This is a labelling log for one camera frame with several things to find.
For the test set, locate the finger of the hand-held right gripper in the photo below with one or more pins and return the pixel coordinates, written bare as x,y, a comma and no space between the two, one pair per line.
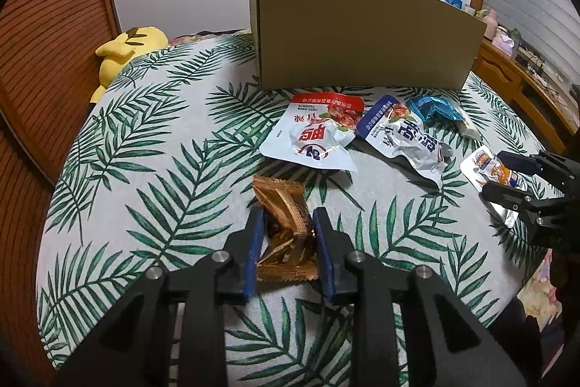
503,193
521,162

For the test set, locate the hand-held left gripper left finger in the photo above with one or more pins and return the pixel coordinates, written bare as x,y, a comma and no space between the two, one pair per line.
253,251

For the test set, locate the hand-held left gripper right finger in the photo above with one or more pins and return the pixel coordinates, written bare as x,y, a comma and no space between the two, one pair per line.
324,251

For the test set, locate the silver and orange snack packet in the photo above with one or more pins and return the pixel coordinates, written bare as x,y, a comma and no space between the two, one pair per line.
487,169

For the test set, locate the gold brown snack packet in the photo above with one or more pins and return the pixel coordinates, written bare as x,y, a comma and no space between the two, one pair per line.
283,205

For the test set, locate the pale white snack packet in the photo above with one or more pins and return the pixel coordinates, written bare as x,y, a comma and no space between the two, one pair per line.
466,125

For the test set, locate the blue foil snack packet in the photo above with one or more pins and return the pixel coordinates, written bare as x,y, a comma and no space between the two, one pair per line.
430,108

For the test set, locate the blue and white snack packet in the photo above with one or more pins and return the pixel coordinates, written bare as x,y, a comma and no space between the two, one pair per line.
403,137

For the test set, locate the red and white snack packet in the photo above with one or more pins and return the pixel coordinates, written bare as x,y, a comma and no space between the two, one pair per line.
312,133

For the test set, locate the brown cardboard box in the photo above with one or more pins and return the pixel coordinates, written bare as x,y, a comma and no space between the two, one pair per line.
362,33

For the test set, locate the floral quilt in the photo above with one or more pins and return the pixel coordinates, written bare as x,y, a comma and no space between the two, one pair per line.
539,282

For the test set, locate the wooden sideboard cabinet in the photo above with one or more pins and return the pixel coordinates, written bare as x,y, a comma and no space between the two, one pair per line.
503,69

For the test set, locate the pink tissue box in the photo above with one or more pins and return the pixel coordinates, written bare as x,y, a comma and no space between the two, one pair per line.
504,42

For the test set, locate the green leaf print blanket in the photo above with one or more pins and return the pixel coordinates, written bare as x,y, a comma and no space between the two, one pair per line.
158,169

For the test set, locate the green bottle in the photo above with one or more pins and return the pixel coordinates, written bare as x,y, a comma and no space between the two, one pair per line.
515,37

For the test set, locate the pink thermos jug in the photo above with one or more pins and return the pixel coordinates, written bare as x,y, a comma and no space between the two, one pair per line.
489,24

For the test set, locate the blue box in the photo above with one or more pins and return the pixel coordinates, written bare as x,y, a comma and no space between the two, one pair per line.
451,0

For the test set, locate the yellow plush toy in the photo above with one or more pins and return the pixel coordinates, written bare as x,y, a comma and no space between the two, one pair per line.
122,51

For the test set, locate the wooden louvred wardrobe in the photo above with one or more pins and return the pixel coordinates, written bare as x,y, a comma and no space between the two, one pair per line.
45,51

